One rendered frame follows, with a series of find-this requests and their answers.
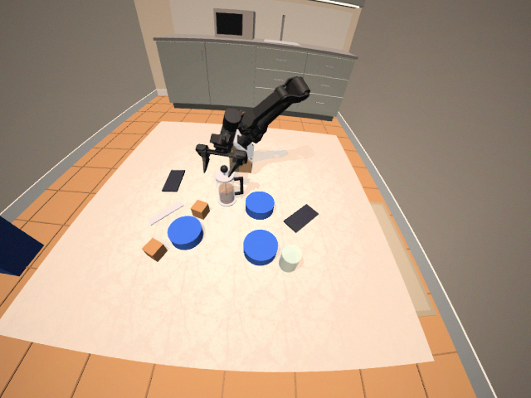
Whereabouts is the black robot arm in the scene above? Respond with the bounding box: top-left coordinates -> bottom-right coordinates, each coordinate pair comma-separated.
209,76 -> 310,151

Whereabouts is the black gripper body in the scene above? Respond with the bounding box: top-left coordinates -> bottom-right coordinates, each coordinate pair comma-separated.
195,137 -> 248,163

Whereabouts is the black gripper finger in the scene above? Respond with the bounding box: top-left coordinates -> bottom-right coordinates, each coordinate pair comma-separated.
198,151 -> 210,174
227,157 -> 243,177

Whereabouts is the white flat bar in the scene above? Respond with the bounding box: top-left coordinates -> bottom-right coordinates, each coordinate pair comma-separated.
148,201 -> 184,225

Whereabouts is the pale cream cylinder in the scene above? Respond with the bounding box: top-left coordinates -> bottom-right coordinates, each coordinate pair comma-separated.
279,245 -> 302,273

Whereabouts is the blue short cylinder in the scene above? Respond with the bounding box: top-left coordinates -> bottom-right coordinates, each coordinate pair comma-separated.
246,192 -> 275,220
243,230 -> 278,265
167,216 -> 204,250

